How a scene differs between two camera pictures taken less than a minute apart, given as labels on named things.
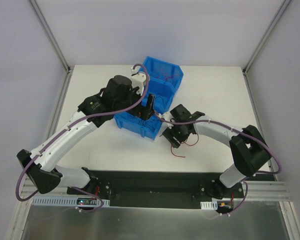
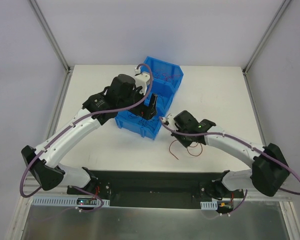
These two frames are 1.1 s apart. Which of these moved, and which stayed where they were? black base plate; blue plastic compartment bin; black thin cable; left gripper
Moved: black thin cable
Stayed: blue plastic compartment bin; black base plate; left gripper
